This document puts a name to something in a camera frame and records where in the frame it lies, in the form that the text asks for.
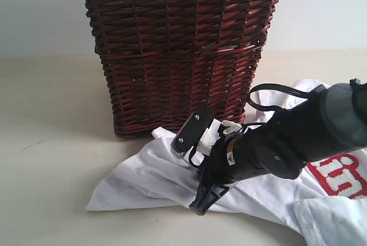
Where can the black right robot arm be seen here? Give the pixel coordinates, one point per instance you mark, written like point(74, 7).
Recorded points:
point(329, 121)

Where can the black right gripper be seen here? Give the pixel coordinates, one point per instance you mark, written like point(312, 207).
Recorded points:
point(232, 156)

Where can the dark red wicker basket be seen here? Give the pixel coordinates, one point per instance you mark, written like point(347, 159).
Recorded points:
point(163, 59)

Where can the white t-shirt red lettering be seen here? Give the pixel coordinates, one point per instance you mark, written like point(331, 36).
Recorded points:
point(326, 204)

